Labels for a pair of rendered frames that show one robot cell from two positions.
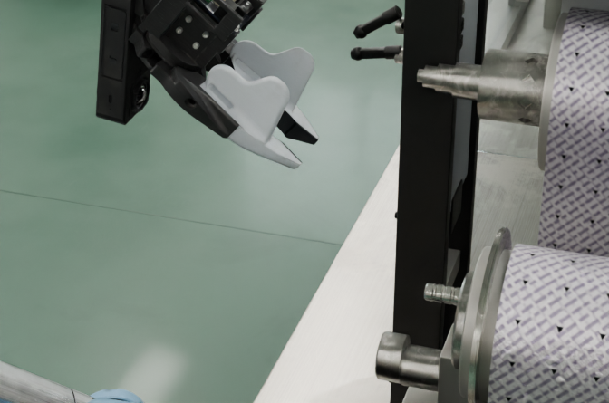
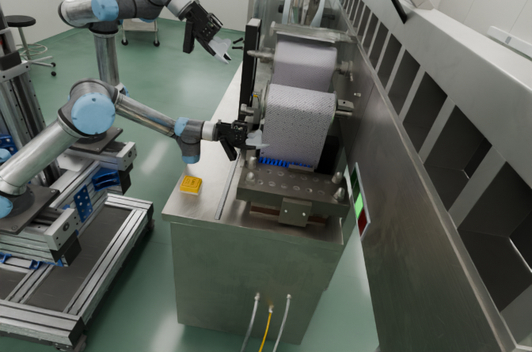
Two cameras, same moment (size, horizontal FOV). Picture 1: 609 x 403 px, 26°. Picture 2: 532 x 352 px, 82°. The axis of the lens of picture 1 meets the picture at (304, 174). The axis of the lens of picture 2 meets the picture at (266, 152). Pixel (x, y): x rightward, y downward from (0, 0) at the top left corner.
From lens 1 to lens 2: 24 cm
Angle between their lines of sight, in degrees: 16
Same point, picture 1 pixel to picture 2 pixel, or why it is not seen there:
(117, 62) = (188, 39)
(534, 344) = (275, 101)
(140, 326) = not seen: hidden behind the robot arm
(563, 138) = (278, 65)
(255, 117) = (219, 51)
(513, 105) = (267, 58)
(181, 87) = (204, 43)
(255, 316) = not seen: hidden behind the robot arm
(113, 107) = (187, 49)
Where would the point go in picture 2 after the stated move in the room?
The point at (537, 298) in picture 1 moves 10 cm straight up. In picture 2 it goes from (276, 92) to (280, 65)
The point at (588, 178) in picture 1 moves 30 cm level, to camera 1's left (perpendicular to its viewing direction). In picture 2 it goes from (283, 74) to (209, 70)
